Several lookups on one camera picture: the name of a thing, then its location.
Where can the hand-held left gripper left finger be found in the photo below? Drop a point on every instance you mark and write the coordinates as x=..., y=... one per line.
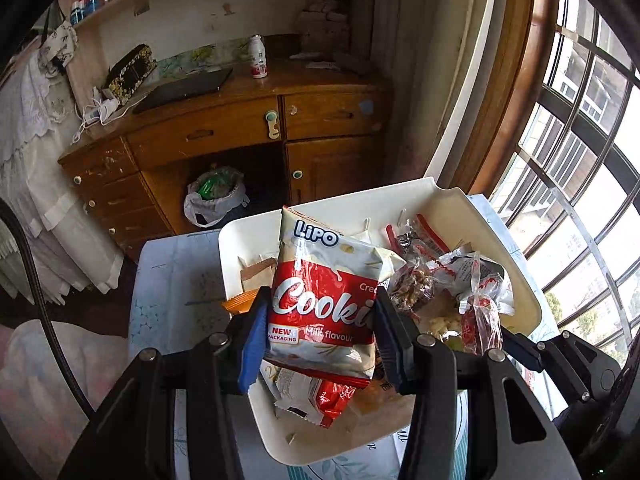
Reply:
x=252, y=345

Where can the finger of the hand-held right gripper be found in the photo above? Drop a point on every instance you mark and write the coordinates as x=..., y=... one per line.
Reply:
x=522, y=349

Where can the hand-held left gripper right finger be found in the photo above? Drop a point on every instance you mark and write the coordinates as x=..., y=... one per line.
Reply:
x=390, y=345

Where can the orange and white oat packet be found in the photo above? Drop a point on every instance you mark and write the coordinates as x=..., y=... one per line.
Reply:
x=240, y=304

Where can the small clear red-label packet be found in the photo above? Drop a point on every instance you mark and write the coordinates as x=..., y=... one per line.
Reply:
x=477, y=332

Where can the large clear bag of puffs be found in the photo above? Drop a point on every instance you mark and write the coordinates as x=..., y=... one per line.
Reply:
x=442, y=327

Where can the clear packet of nuts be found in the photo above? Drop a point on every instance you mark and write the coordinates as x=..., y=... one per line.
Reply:
x=415, y=285

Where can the long beige snack packet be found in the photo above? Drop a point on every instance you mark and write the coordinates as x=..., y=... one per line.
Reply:
x=255, y=275

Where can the small white red-print packet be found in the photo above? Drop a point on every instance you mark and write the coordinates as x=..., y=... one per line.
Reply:
x=305, y=392

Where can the red and white cookie bag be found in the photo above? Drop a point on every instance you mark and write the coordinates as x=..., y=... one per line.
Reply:
x=320, y=305

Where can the small red striped date packet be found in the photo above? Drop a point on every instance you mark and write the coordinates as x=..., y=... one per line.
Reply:
x=425, y=237

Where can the white plastic storage bin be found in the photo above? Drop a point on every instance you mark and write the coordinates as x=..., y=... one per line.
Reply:
x=320, y=440

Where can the light blue tree-print tablecloth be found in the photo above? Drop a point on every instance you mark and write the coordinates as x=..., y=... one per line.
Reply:
x=165, y=280

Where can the white plastic trash bag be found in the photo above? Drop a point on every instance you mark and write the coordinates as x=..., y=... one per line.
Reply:
x=215, y=200

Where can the pastel patterned blanket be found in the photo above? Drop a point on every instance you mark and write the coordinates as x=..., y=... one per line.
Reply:
x=60, y=385

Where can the drawer child lock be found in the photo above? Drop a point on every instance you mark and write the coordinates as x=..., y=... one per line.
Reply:
x=272, y=127

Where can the wooden desk with drawers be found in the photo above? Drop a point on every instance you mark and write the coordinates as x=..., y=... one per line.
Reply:
x=220, y=127

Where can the black laptop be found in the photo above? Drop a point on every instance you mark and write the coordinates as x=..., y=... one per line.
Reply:
x=185, y=90

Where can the white drink bottle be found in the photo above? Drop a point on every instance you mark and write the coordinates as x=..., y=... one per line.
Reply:
x=258, y=60

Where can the white papers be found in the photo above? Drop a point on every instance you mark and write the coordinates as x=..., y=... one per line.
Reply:
x=325, y=64

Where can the white lace cover cloth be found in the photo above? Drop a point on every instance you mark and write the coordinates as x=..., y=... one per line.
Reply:
x=30, y=160

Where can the green printed desk mat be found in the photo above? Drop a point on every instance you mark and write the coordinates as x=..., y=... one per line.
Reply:
x=195, y=57

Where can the dark floral pencil case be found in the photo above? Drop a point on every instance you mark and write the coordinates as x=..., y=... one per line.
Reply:
x=130, y=67

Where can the window with metal grille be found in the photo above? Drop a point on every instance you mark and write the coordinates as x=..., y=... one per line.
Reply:
x=575, y=45

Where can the cloth doll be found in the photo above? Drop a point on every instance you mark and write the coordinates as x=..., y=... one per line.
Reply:
x=325, y=5

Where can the floral cloth bag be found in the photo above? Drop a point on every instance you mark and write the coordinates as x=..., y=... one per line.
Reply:
x=60, y=45

